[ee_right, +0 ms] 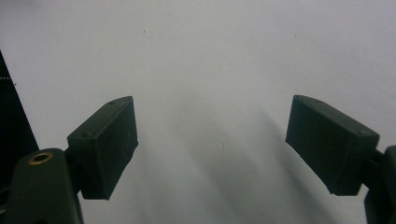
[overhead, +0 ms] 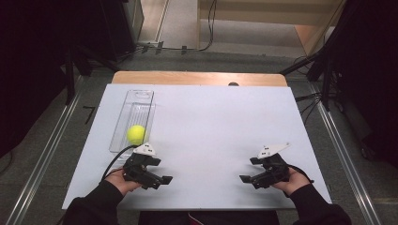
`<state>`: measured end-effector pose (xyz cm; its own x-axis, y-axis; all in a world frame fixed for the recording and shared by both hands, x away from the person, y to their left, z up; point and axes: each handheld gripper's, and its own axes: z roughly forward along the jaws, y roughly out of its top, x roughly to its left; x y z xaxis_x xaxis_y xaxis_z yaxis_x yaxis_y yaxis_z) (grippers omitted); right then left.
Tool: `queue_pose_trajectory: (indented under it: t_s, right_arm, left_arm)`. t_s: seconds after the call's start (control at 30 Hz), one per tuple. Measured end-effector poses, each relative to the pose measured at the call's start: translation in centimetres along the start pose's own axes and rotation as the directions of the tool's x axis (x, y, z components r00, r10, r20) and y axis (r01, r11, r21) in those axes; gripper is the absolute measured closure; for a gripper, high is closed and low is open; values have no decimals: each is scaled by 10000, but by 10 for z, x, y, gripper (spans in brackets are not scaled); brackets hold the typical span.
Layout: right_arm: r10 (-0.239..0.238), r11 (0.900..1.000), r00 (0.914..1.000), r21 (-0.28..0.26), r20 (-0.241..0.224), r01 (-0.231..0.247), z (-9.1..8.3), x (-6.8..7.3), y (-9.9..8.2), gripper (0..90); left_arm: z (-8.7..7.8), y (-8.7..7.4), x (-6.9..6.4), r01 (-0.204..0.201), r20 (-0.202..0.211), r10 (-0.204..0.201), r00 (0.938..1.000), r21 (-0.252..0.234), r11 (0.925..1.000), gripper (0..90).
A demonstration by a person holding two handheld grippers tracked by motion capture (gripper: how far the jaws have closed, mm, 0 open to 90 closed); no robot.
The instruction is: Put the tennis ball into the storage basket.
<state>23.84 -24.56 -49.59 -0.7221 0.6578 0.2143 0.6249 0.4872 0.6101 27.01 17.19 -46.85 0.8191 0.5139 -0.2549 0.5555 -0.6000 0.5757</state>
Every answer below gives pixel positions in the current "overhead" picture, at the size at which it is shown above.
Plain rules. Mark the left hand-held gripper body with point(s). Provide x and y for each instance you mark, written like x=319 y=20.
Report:
x=136 y=170

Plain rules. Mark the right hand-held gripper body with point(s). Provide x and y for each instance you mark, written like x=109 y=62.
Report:
x=275 y=168

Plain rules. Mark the yellow tennis ball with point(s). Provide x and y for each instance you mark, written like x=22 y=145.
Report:
x=136 y=135

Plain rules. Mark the clear plastic tray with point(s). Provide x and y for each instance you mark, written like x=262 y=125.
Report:
x=134 y=109

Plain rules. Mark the person's left hand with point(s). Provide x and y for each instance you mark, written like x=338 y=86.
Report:
x=119 y=182

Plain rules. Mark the person's right hand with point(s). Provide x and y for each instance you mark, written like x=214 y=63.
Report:
x=294 y=184

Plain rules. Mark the wooden table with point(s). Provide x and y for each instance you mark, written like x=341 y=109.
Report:
x=194 y=78

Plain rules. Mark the black stand leg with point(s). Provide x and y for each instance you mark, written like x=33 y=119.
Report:
x=298 y=64

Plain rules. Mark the black metal stand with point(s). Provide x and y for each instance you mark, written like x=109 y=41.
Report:
x=73 y=75

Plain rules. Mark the black curtain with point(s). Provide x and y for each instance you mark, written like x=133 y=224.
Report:
x=369 y=68
x=34 y=62

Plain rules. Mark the grey cabinet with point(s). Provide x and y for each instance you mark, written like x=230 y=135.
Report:
x=136 y=18

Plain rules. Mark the light wooden bench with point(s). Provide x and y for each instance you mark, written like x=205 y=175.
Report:
x=259 y=14

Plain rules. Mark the metal floor rail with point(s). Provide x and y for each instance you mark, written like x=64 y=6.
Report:
x=344 y=150
x=47 y=150

